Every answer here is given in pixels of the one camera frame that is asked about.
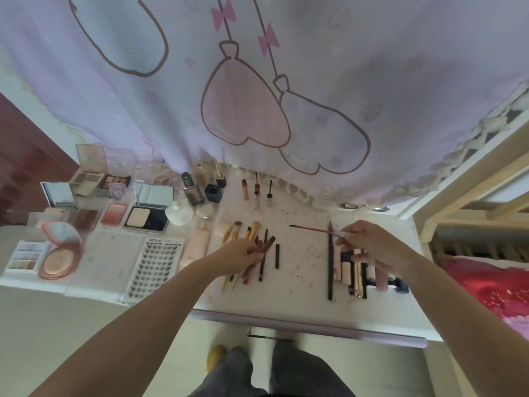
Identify person's left hand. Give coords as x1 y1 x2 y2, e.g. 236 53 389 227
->
208 238 266 278

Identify person's right hand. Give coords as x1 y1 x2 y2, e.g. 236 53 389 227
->
334 220 408 278

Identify black handle makeup brush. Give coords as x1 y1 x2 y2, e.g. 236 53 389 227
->
229 227 253 282

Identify gold handle makeup brush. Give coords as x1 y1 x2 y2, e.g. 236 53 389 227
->
222 221 243 292

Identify brown lip gloss wand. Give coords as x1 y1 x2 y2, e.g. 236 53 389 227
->
289 224 346 238

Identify white round bottle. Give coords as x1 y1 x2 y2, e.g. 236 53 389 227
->
164 201 195 227

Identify dark square foundation bottle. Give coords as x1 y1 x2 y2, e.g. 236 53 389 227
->
181 172 206 206

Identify black gold foundation pump cap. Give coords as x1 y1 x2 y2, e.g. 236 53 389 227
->
213 159 228 189

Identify false eyelash tray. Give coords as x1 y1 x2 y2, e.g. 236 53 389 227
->
122 237 185 304

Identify black compact with mirror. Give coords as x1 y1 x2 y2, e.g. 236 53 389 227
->
123 182 175 233

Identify pink blush pan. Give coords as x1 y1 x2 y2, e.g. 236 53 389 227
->
100 182 128 226

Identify clear eyelash tray lid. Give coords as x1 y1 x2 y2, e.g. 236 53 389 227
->
64 231 146 298

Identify small four-pan red palette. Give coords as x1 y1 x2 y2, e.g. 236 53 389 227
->
70 208 100 233

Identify beige palette with lid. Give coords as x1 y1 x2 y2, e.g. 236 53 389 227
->
68 143 108 197

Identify round pink powder compact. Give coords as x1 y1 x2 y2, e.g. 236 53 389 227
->
39 221 83 281

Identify mirrored blush palette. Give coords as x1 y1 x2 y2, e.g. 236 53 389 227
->
28 181 78 228

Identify pastel eyeshadow palette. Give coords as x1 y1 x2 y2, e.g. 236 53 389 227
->
6 240 51 272

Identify person's right forearm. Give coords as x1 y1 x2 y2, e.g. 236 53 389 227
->
392 251 529 397

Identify person's left forearm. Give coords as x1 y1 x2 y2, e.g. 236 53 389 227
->
29 256 224 397

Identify person's left yellow shoe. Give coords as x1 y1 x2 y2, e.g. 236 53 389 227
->
206 345 229 373

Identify person's grey trousers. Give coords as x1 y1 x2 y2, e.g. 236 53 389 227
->
198 341 356 397

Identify white table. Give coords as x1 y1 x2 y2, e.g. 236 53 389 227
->
0 165 443 342

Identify lilac heart print cloth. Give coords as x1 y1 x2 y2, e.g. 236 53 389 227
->
0 0 529 207

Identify brown wooden door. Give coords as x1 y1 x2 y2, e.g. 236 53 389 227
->
0 93 79 226

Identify light wooden bed frame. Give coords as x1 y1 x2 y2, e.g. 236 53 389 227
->
398 119 529 265

